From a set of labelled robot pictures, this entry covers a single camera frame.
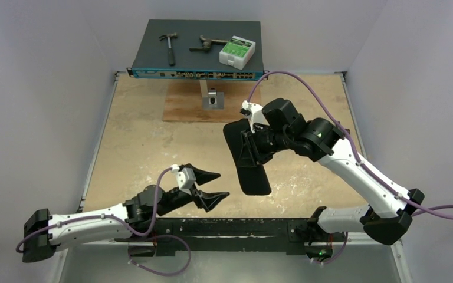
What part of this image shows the black zippered tool case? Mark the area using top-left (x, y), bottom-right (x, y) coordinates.
top-left (223, 119), bottom-right (272, 196)

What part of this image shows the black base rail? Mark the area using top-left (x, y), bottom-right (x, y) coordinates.
top-left (117, 218), bottom-right (345, 259)

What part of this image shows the claw hammer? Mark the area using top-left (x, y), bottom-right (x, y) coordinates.
top-left (159, 32), bottom-right (178, 66)

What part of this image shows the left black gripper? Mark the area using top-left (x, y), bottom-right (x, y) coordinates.
top-left (156, 164), bottom-right (228, 216)

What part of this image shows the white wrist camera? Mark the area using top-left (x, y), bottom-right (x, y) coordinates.
top-left (240, 100), bottom-right (268, 133)
top-left (171, 164), bottom-right (196, 195)

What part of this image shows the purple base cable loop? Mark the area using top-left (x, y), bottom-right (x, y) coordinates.
top-left (127, 234), bottom-right (192, 277)

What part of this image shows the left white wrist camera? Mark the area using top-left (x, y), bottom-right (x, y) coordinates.
top-left (171, 164), bottom-right (196, 195)

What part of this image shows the metal stand bracket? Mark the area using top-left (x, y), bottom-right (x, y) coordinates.
top-left (199, 80), bottom-right (225, 110)

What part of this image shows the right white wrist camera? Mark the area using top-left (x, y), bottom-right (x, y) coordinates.
top-left (240, 100), bottom-right (268, 133)

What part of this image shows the wooden board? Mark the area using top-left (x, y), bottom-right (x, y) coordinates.
top-left (162, 80), bottom-right (255, 123)

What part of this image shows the rusty metal clamp tool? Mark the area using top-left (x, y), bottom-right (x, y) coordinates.
top-left (189, 35), bottom-right (229, 52)

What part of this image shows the white green plastic box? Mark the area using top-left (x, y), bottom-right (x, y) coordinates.
top-left (219, 36), bottom-right (256, 70)

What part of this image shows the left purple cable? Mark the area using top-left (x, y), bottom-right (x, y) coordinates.
top-left (15, 167), bottom-right (175, 254)

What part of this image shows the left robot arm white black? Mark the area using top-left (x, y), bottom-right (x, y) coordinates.
top-left (15, 164), bottom-right (229, 263)

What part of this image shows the network switch rack unit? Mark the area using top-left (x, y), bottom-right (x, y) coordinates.
top-left (127, 19), bottom-right (266, 81)

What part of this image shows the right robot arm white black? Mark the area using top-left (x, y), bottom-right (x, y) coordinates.
top-left (235, 98), bottom-right (424, 245)

